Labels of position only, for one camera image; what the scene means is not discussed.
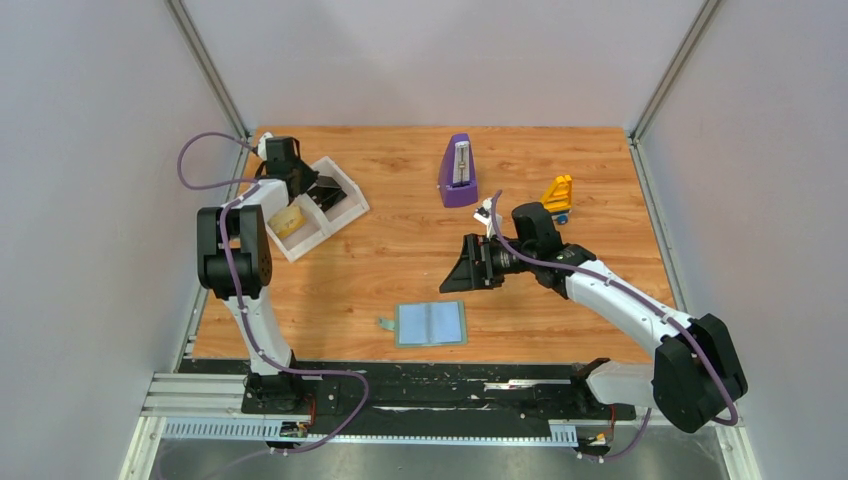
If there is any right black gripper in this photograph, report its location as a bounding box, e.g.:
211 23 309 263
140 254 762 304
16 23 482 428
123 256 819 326
439 234 536 294

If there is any green card holder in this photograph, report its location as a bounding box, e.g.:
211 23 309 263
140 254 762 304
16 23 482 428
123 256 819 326
377 301 468 348

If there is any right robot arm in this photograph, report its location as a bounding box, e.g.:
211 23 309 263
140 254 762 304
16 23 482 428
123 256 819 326
439 198 748 433

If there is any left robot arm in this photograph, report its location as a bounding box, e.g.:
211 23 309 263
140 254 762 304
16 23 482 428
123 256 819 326
197 135 320 413

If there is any gold card in tray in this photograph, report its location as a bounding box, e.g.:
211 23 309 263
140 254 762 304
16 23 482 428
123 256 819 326
267 204 306 240

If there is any white two-compartment tray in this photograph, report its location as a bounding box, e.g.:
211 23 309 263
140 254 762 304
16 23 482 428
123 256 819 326
263 156 370 262

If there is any purple metronome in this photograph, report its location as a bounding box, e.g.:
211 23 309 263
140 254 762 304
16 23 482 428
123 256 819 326
438 133 479 208

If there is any yellow toy car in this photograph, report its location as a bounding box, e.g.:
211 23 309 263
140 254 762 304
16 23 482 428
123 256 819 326
540 175 573 225

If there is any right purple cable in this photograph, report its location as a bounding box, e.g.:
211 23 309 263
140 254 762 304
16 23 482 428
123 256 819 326
488 190 740 462

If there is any purple cable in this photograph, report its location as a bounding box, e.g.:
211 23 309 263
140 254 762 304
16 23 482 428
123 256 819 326
488 190 740 462
176 131 371 456

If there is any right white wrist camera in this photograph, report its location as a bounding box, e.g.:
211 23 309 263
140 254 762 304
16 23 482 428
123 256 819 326
473 197 502 238

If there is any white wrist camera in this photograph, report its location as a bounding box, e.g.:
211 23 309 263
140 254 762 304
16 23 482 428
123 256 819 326
255 132 274 161
473 197 502 238

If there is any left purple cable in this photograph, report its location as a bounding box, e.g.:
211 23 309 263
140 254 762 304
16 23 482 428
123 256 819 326
176 131 371 456

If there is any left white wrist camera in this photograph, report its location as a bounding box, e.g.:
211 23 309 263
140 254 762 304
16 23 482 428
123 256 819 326
255 132 274 161

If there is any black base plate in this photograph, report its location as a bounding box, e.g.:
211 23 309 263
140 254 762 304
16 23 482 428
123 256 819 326
242 361 637 426

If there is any aluminium slotted rail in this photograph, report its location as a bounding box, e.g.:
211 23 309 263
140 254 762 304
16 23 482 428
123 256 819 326
141 374 578 447

